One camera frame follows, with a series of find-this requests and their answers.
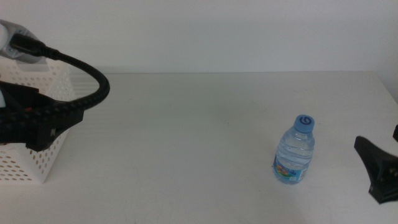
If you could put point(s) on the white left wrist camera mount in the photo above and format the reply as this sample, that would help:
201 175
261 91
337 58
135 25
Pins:
15 57

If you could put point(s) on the white perforated plastic basket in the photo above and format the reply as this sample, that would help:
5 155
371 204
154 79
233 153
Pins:
40 179

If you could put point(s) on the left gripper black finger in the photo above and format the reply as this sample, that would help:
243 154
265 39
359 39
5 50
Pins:
46 137

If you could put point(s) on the small water bottle blue cap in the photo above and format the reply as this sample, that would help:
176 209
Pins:
293 149

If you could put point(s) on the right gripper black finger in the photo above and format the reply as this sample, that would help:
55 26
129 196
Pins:
396 133
385 174

